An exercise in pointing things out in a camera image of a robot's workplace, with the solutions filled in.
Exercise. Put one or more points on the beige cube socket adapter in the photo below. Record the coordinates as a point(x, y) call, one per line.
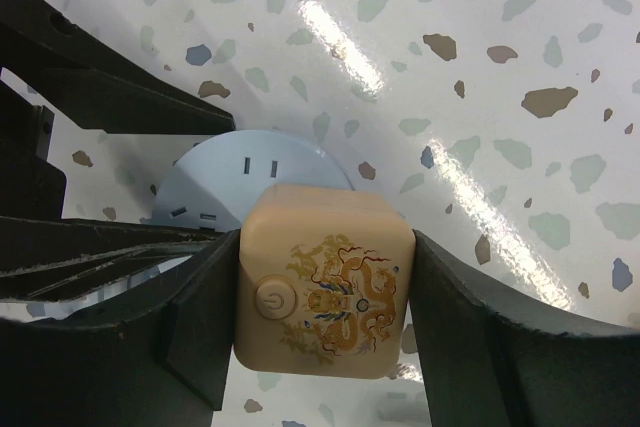
point(323, 283)

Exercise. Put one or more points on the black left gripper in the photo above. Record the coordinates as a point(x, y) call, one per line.
point(97, 88)

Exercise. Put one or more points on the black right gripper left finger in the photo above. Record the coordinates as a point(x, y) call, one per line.
point(156, 355)

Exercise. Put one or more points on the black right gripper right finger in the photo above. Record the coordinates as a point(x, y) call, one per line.
point(493, 356)

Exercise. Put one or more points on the light blue round power socket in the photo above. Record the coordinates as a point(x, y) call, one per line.
point(173, 193)

